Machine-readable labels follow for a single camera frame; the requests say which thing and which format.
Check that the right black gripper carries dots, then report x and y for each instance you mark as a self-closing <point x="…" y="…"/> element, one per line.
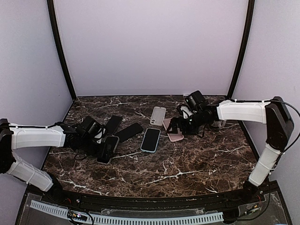
<point x="182" y="128"/>

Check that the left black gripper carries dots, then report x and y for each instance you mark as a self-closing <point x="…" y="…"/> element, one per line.
<point x="100" y="153"/>

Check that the pink phone case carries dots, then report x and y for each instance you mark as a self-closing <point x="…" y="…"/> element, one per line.
<point x="172" y="137"/>

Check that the phone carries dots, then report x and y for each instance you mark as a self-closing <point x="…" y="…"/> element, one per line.
<point x="114" y="141"/>
<point x="150" y="140"/>
<point x="113" y="124"/>

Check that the white phone case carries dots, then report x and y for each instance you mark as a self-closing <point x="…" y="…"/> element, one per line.
<point x="158" y="115"/>

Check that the black smartphone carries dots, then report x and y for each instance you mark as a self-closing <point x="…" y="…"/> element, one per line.
<point x="129" y="132"/>

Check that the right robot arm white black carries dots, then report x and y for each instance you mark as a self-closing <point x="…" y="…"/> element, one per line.
<point x="273" y="113"/>

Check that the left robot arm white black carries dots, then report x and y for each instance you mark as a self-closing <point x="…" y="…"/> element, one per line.
<point x="88" y="136"/>

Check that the white patterned mug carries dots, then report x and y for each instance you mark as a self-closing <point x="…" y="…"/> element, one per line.
<point x="219" y="124"/>

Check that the small green circuit board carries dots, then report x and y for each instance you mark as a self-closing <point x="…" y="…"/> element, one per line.
<point x="76" y="217"/>

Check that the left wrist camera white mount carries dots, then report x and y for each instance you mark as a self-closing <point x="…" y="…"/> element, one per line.
<point x="101" y="133"/>

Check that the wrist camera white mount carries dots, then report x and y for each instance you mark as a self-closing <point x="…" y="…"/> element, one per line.
<point x="101" y="133"/>
<point x="184" y="111"/>

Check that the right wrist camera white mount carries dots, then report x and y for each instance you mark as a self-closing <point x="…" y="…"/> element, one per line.
<point x="184" y="111"/>

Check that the white slotted cable duct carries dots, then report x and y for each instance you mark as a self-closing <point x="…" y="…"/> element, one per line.
<point x="94" y="219"/>

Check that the black front rail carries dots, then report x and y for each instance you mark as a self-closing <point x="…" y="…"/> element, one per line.
<point x="219" y="201"/>

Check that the right black frame post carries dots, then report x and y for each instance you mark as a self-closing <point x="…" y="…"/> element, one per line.
<point x="242" y="50"/>

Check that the black frame post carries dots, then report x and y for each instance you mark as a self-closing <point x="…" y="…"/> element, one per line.
<point x="59" y="49"/>
<point x="242" y="50"/>

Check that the left black frame post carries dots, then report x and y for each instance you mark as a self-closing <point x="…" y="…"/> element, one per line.
<point x="59" y="49"/>

